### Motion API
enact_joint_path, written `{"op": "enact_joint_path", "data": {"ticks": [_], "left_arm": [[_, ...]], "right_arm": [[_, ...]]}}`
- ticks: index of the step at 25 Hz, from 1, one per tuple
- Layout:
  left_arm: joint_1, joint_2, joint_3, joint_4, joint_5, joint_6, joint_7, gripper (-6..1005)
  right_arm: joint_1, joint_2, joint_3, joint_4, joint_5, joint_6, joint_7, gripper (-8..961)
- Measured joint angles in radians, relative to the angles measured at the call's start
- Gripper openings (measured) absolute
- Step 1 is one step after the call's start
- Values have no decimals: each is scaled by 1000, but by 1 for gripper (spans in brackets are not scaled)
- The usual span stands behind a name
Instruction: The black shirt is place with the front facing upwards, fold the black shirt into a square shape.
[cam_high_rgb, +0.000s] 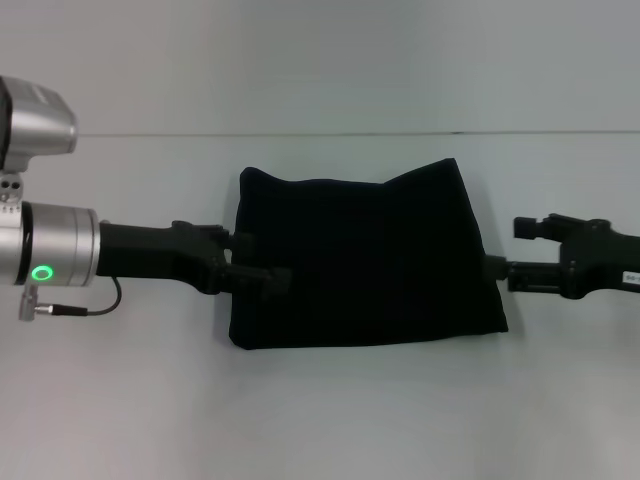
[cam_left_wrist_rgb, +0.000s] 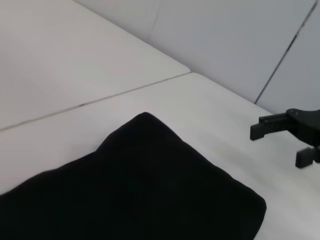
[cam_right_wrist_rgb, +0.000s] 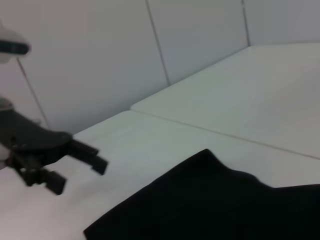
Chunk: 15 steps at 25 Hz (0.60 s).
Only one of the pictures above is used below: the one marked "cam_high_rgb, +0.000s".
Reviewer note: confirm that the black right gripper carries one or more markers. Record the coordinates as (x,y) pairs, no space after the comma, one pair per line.
(600,260)

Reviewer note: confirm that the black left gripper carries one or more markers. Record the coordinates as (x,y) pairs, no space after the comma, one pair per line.
(160,255)

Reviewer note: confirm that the black t-shirt with FREE print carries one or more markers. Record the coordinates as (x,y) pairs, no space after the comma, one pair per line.
(360,260)

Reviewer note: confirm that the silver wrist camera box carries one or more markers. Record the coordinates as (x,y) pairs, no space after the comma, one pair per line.
(35,125)

